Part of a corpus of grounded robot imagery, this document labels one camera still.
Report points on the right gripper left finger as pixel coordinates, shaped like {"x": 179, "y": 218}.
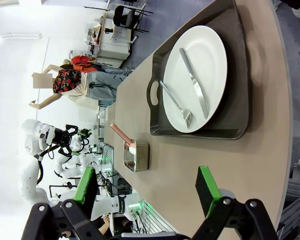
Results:
{"x": 86, "y": 190}

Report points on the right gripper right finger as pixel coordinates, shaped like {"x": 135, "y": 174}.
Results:
{"x": 205, "y": 187}

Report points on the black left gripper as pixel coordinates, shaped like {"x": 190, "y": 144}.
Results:
{"x": 62, "y": 137}

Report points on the silver fork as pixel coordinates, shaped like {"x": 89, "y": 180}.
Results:
{"x": 172, "y": 97}

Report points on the silver table knife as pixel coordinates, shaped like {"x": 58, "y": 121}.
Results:
{"x": 198, "y": 87}

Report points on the dark gray serving tray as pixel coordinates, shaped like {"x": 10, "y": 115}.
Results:
{"x": 237, "y": 75}

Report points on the white dinner plate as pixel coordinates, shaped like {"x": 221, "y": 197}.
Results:
{"x": 202, "y": 42}

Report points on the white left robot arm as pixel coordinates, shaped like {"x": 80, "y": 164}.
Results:
{"x": 31, "y": 145}

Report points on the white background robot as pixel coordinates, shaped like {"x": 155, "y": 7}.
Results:
{"x": 72, "y": 172}

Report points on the clear plastic box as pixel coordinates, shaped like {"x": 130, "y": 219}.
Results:
{"x": 110, "y": 113}

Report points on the pink lint roller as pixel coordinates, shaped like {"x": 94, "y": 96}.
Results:
{"x": 120, "y": 133}

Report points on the mannequin in red floral top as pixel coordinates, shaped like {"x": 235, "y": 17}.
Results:
{"x": 65, "y": 81}

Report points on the steel rectangular container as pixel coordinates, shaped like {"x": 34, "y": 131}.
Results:
{"x": 142, "y": 157}

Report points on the orange red jacket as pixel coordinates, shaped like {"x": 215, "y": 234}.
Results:
{"x": 81, "y": 61}

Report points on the white cluttered desk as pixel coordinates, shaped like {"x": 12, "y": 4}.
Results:
{"x": 112, "y": 47}

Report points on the black folding chair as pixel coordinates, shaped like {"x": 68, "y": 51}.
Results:
{"x": 121, "y": 15}

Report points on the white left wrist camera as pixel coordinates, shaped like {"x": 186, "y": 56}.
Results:
{"x": 46, "y": 135}

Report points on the slotted aluminium edge rail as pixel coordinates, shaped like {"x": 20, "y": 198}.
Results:
{"x": 155, "y": 217}

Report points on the aluminium table frame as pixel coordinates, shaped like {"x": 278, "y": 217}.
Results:
{"x": 297, "y": 190}

